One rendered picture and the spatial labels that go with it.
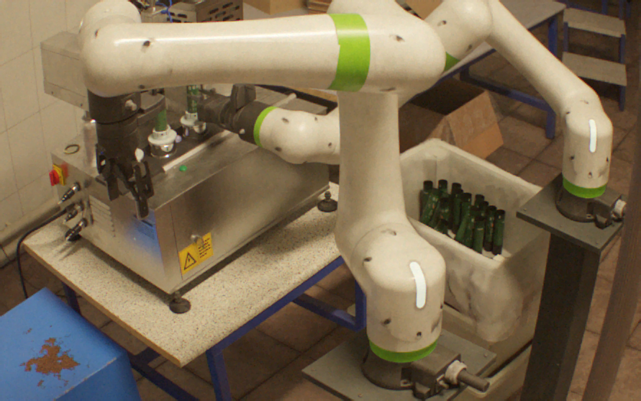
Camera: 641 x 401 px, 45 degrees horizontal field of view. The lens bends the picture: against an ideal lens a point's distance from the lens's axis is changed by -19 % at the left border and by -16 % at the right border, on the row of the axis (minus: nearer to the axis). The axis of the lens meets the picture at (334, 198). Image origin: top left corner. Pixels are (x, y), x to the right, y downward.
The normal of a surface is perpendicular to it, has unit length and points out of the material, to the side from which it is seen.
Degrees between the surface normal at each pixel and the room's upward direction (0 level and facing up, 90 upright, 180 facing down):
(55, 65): 90
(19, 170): 90
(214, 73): 107
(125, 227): 90
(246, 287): 0
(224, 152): 0
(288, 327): 0
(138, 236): 90
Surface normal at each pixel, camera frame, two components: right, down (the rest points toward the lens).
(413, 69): 0.30, 0.51
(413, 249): 0.07, -0.87
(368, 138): -0.04, 0.54
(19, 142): 0.77, 0.31
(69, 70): -0.63, 0.43
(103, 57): 0.02, 0.07
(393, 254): -0.18, -0.81
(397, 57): 0.31, 0.26
